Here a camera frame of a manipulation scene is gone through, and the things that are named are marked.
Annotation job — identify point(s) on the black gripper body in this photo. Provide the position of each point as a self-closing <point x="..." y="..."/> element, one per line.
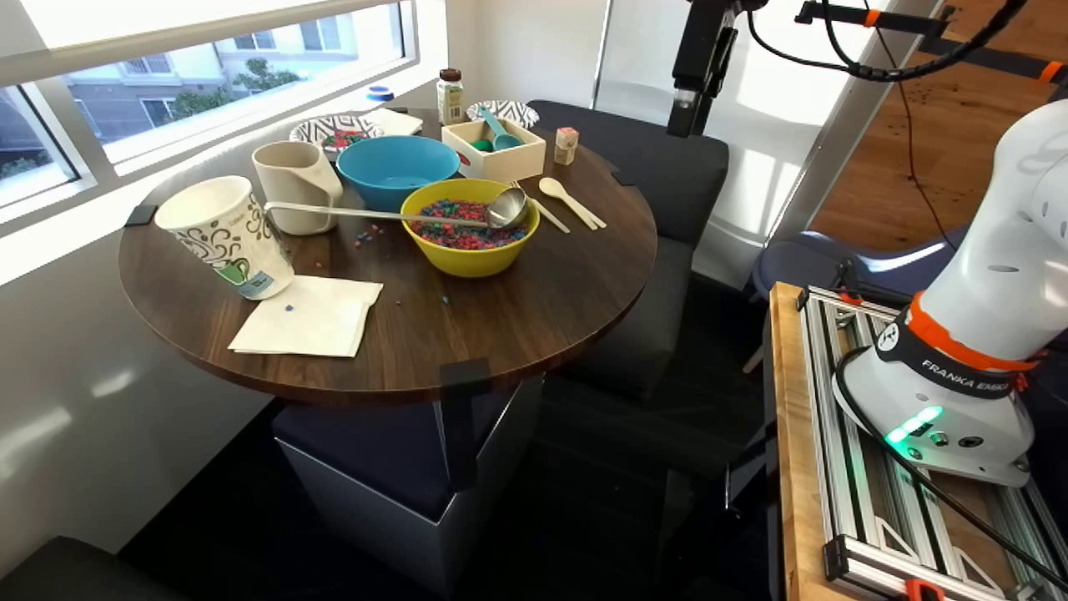
<point x="704" y="52"/>

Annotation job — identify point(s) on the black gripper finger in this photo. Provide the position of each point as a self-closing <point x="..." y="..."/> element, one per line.
<point x="687" y="114"/>

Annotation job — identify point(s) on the printed white paper coffee cup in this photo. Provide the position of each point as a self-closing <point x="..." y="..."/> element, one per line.
<point x="227" y="239"/>

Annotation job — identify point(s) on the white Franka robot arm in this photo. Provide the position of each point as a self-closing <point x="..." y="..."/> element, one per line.
<point x="1001" y="255"/>

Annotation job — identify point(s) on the dark grey sofa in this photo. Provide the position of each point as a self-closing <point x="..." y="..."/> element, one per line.
<point x="657" y="188"/>

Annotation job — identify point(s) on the light wooden knife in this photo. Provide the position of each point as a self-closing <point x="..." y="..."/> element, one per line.
<point x="548" y="215"/>

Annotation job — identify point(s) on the black white patterned plate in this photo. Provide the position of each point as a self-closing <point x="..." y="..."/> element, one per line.
<point x="515" y="109"/>

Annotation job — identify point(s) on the light wooden box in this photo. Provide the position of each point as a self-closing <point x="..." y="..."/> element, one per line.
<point x="504" y="165"/>

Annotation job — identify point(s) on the teal toy piece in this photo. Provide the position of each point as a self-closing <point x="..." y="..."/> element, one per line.
<point x="500" y="135"/>

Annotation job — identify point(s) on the green toy cylinder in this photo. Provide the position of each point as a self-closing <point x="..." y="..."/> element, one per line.
<point x="482" y="145"/>

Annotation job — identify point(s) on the dark blue chair seat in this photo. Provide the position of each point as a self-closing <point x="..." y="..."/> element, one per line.
<point x="845" y="262"/>

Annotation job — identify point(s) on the glass jar with brown lid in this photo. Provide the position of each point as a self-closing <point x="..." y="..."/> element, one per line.
<point x="447" y="97"/>

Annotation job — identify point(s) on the colourful beads heap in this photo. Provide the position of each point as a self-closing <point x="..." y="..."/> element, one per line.
<point x="461" y="230"/>

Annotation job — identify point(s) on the yellow plastic bowl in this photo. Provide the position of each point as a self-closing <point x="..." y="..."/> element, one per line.
<point x="469" y="259"/>

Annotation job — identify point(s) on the white paper napkin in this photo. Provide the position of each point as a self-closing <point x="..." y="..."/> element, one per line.
<point x="312" y="320"/>
<point x="394" y="122"/>

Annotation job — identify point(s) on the blue plastic bowl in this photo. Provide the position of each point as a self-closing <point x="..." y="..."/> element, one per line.
<point x="394" y="168"/>

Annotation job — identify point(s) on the small blue object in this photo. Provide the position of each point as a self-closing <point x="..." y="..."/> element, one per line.
<point x="382" y="93"/>

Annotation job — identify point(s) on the light wooden board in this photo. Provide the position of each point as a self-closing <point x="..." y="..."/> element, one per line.
<point x="792" y="445"/>

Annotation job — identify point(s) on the small patterned bowl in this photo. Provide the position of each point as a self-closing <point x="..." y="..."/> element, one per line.
<point x="330" y="132"/>

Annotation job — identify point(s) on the silver metal ladle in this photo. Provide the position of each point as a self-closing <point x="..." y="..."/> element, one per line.
<point x="335" y="211"/>

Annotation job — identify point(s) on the beige ceramic mug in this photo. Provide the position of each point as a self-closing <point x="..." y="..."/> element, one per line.
<point x="294" y="188"/>

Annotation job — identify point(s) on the black mount bar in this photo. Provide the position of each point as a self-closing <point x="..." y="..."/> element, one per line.
<point x="870" y="16"/>

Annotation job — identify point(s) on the black table pedestal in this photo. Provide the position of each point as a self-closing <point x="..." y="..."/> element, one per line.
<point x="464" y="437"/>

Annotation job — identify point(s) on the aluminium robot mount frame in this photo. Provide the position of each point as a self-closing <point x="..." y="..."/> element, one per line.
<point x="879" y="504"/>

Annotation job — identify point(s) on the white window frame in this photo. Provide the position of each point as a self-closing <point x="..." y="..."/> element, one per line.
<point x="123" y="155"/>

